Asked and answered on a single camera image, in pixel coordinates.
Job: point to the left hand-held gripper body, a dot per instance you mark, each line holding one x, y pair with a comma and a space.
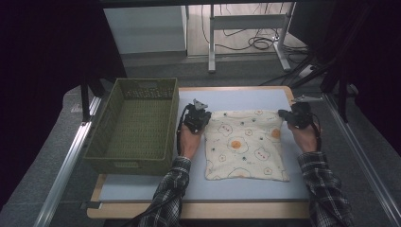
194, 118

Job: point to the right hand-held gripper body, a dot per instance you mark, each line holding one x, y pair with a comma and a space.
301, 115

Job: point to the cream printed cloth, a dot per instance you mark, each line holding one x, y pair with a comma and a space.
246, 148

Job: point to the green plastic basket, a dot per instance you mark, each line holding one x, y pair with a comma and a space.
138, 132

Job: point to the person's left hand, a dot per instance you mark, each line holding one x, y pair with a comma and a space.
189, 142

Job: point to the person's right hand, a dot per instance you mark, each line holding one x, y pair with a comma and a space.
305, 138

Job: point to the white power strip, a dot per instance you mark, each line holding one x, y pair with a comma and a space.
305, 71

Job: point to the black metal stand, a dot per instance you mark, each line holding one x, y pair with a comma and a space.
342, 97
85, 97

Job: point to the light blue table mat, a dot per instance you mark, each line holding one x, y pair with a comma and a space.
195, 186

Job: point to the dark curtain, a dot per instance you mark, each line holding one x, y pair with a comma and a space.
378, 56
41, 63

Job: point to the white cabinet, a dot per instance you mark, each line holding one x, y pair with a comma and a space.
145, 30

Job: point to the black tape piece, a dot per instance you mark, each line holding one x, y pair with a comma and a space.
91, 205

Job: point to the aluminium rail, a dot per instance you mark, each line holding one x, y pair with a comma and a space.
67, 164
359, 154

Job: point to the white metal desk frame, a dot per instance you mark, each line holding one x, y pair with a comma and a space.
246, 22

